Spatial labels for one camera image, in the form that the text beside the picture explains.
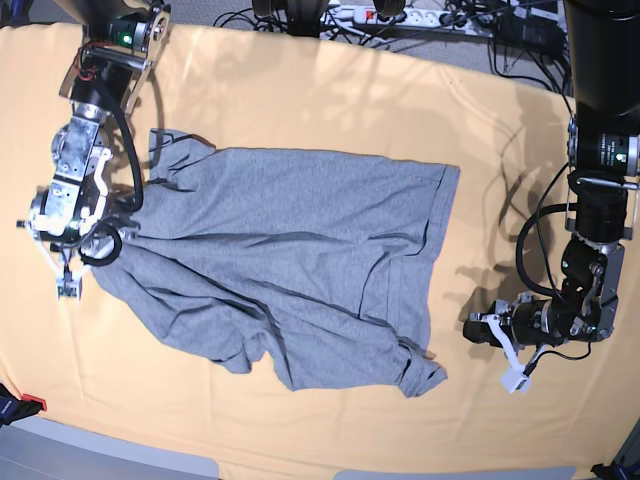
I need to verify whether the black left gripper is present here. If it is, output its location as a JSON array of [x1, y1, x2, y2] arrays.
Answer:
[[462, 294, 564, 348]]

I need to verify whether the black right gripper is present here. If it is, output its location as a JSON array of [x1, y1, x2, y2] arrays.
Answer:
[[77, 215, 140, 267]]

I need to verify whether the grey t-shirt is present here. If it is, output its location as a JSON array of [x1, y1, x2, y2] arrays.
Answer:
[[94, 130, 460, 397]]

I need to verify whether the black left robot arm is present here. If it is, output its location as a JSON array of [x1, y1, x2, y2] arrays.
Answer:
[[463, 1, 639, 348]]

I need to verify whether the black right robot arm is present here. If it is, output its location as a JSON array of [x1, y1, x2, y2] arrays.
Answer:
[[16, 1, 171, 267]]

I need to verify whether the yellow table cloth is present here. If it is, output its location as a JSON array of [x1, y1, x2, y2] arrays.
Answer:
[[1, 24, 639, 479]]

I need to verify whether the red and black clamp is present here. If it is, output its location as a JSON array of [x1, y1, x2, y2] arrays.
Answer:
[[0, 385, 47, 427]]

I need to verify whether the black power adapter box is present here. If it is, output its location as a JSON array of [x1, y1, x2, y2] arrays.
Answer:
[[495, 15, 566, 55]]

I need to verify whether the white power strip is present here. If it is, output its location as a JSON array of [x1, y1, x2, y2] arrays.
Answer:
[[321, 1, 492, 37]]

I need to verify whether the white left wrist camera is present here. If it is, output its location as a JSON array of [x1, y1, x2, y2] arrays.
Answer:
[[501, 369, 531, 394]]

